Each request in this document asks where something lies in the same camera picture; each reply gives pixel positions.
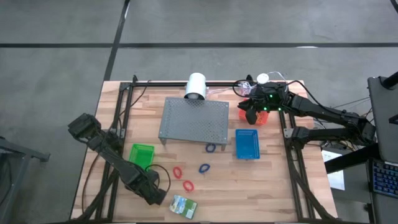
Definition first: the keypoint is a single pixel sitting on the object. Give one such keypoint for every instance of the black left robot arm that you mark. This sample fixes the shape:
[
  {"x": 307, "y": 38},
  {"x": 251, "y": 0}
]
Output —
[{"x": 118, "y": 161}]

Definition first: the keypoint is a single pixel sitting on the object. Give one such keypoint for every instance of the white cylindrical camera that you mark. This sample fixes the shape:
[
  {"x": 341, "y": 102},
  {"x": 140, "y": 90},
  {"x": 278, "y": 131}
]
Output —
[{"x": 196, "y": 84}]

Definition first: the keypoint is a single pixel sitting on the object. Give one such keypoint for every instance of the green plastic basket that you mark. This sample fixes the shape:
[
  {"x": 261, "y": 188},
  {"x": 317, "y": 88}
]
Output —
[{"x": 141, "y": 154}]

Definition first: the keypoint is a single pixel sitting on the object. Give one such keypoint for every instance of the orange plastic basket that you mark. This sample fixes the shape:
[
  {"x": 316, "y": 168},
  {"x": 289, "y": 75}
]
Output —
[{"x": 263, "y": 118}]

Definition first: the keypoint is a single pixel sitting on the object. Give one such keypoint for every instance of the blue coil wristband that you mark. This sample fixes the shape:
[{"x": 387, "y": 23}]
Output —
[
  {"x": 206, "y": 148},
  {"x": 200, "y": 169}
]

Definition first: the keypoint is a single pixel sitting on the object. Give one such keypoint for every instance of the black flat bar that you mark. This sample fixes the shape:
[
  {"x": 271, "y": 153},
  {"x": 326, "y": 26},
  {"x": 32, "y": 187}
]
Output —
[{"x": 351, "y": 160}]

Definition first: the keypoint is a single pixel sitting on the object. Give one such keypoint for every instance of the white round puck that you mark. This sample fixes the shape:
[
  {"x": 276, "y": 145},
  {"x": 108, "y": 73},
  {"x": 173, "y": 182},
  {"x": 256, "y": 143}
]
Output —
[{"x": 262, "y": 78}]

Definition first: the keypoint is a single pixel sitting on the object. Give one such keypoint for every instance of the large green crayon box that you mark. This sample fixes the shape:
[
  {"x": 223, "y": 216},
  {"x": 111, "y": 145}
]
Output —
[{"x": 183, "y": 207}]

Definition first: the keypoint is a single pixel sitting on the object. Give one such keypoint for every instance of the grey perforated metal riser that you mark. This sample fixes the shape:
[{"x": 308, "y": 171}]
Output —
[{"x": 192, "y": 121}]

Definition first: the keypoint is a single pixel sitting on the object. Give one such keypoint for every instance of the red coil wristband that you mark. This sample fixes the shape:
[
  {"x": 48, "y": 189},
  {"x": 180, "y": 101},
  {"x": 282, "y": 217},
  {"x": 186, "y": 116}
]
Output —
[
  {"x": 184, "y": 186},
  {"x": 174, "y": 172}
]

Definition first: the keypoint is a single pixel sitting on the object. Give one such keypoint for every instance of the blue plastic basket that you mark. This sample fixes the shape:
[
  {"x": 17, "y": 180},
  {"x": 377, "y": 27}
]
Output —
[{"x": 247, "y": 144}]

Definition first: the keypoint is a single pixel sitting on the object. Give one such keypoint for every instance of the black pole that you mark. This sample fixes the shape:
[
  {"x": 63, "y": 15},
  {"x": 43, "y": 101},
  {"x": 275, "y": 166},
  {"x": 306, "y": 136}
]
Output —
[{"x": 391, "y": 80}]

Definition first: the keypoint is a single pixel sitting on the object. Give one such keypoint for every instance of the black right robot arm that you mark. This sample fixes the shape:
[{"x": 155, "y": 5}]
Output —
[{"x": 326, "y": 113}]

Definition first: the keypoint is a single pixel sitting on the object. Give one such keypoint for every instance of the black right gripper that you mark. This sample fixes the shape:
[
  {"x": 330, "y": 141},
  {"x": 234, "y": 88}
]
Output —
[{"x": 269, "y": 99}]

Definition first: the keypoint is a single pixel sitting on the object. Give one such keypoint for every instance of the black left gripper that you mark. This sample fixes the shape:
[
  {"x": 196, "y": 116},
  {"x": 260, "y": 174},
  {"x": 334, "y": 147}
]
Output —
[{"x": 150, "y": 191}]

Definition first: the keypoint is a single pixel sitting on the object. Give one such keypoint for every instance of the backlit black keyboard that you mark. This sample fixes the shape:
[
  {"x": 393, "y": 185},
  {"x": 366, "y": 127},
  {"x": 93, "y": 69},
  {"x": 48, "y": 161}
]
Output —
[{"x": 385, "y": 179}]

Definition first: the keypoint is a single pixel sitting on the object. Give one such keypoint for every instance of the grey metal stand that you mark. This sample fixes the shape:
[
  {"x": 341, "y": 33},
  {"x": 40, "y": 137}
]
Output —
[{"x": 18, "y": 152}]

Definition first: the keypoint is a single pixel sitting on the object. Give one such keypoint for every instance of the white paper sheet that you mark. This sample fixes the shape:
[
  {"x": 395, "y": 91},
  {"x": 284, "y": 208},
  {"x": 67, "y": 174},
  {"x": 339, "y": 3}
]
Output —
[{"x": 337, "y": 180}]

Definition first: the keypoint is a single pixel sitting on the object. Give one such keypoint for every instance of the dark grey panel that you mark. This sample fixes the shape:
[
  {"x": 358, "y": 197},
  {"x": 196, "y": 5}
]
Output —
[{"x": 384, "y": 124}]

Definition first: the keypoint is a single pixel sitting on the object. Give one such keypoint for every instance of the black aluminium frame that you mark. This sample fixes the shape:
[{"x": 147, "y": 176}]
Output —
[{"x": 217, "y": 84}]

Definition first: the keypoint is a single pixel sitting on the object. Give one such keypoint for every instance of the grey metal bracket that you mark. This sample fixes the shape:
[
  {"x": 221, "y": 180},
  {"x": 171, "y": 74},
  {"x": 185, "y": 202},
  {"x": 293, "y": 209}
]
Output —
[{"x": 286, "y": 133}]

